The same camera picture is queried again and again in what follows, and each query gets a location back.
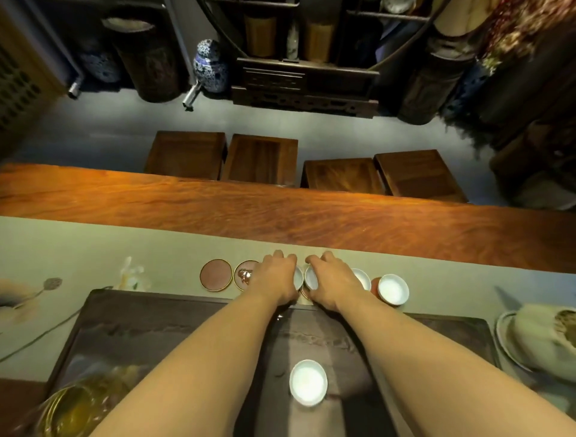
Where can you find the person's left fingers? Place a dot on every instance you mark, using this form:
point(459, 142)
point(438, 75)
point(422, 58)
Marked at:
point(280, 259)

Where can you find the grey-green painted table runner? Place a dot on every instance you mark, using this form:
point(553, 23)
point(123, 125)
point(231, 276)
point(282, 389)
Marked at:
point(112, 252)

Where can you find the grey round plate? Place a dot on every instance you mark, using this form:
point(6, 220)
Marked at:
point(503, 337)

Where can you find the dark wooden tea tray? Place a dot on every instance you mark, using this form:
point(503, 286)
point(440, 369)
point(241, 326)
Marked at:
point(148, 333)

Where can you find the square wooden stool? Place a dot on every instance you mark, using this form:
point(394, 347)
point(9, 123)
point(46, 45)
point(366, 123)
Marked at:
point(185, 155)
point(343, 176)
point(418, 175)
point(261, 160)

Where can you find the small pale slim vase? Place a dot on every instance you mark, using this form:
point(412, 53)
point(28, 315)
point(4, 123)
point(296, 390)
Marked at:
point(293, 43)

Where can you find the small shiny brown figurine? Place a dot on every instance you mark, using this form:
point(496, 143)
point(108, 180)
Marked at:
point(245, 275)

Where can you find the metal pipe leg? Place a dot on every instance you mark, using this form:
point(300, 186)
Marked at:
point(192, 95)
point(75, 88)

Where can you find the wooden lattice cabinet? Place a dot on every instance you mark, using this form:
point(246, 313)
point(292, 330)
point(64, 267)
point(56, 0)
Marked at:
point(22, 85)

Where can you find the person's left forearm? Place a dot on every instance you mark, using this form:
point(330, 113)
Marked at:
point(202, 369)

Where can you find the pale green folded cloth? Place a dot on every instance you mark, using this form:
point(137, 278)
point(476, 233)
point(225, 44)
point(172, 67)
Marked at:
point(540, 335)

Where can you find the brown bamboo canister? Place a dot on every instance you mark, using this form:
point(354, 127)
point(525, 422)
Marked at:
point(260, 35)
point(320, 41)

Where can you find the glass pitcher with tea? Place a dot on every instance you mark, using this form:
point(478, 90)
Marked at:
point(81, 405)

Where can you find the blue white porcelain jar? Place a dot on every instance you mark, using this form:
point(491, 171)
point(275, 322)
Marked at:
point(210, 67)

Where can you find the person's right hand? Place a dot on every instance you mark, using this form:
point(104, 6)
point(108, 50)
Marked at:
point(335, 283)

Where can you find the blue white porcelain stool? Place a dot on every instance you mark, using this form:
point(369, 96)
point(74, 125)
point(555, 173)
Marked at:
point(465, 92)
point(101, 63)

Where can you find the dark carved wooden cylinder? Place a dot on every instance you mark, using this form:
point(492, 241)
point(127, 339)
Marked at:
point(148, 63)
point(432, 85)

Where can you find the round brown coaster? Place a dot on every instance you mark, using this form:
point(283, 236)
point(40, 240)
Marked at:
point(238, 283)
point(375, 286)
point(216, 274)

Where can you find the person's right fingers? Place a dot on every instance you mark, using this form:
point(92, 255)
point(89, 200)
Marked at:
point(323, 259)

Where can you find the person's left hand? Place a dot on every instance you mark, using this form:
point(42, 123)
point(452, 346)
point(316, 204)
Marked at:
point(272, 279)

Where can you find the dark carved wooden shelf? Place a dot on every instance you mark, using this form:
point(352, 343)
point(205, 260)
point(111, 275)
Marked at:
point(306, 85)

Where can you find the small white tea cup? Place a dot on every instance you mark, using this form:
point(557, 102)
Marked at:
point(393, 289)
point(299, 278)
point(363, 278)
point(308, 382)
point(310, 279)

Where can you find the person's right forearm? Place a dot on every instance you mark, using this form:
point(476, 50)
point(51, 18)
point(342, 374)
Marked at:
point(432, 369)

